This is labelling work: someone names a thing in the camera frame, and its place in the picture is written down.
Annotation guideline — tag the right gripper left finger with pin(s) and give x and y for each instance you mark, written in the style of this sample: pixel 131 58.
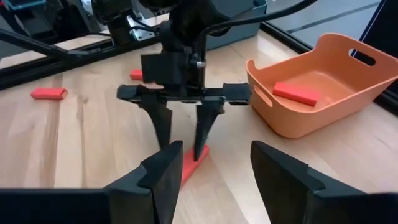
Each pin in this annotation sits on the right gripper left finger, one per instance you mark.
pixel 140 202

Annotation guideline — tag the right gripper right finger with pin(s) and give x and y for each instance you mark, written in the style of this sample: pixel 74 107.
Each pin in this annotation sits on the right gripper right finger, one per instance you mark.
pixel 295 193

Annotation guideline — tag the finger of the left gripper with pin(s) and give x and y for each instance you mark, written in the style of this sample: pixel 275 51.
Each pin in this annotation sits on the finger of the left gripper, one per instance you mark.
pixel 205 124
pixel 161 124

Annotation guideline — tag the red wooden block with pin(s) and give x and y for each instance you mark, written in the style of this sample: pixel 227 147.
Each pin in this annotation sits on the red wooden block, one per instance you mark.
pixel 189 168
pixel 295 93
pixel 48 93
pixel 136 74

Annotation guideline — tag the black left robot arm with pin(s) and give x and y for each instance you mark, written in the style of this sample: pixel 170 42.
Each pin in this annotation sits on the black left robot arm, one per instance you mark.
pixel 192 18

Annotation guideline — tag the orange plastic bin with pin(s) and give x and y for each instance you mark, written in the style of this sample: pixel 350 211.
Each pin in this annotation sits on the orange plastic bin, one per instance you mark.
pixel 311 121

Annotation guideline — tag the teal plastic bin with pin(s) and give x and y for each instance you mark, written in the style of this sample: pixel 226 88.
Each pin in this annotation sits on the teal plastic bin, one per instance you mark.
pixel 242 28

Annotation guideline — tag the black equipment case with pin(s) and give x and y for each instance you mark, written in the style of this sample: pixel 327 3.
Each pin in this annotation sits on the black equipment case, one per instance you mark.
pixel 71 18

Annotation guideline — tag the black folding partition screen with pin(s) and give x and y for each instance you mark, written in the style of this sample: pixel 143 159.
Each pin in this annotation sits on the black folding partition screen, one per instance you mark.
pixel 387 31

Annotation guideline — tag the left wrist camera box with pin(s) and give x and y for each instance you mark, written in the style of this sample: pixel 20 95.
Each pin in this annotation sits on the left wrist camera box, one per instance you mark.
pixel 161 70

